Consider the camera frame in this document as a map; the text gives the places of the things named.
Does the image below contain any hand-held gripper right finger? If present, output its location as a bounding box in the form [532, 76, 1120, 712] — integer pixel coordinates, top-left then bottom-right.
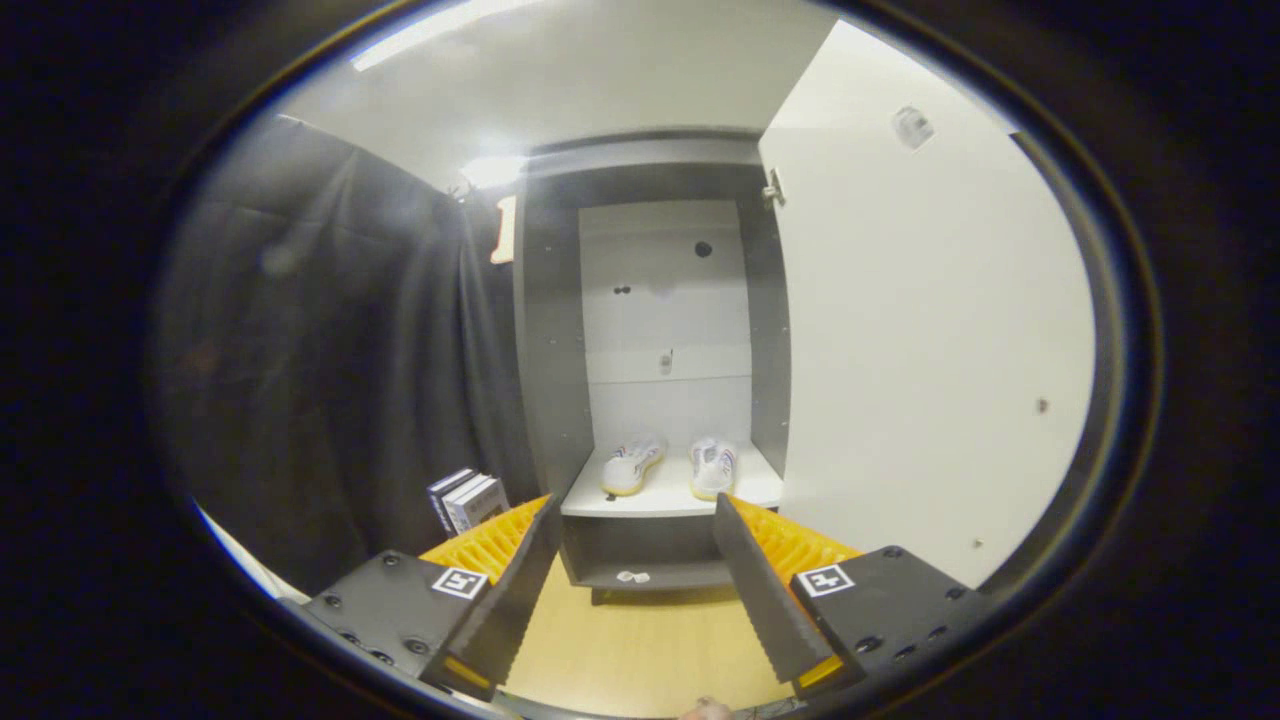
[712, 491, 993, 699]

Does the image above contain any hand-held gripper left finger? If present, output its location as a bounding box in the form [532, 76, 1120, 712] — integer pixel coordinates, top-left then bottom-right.
[298, 492, 559, 702]

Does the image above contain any white shoe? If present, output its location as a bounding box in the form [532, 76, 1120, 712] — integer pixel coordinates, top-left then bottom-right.
[688, 436, 739, 502]
[600, 431, 670, 498]

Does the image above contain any white shoe cabinet door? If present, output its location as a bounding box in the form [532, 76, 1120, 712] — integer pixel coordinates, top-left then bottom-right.
[757, 20, 1097, 591]

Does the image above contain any white cabinet shelf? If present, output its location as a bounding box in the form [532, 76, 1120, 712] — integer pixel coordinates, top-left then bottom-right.
[560, 440, 785, 520]

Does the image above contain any grey cover book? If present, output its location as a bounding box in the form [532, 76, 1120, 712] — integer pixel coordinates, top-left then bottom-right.
[443, 475, 510, 535]

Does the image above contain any blue cover book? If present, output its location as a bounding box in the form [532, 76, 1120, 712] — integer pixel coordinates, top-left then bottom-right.
[427, 468, 479, 532]

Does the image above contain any black backdrop cloth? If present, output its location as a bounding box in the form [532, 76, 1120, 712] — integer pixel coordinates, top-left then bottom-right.
[150, 115, 541, 601]

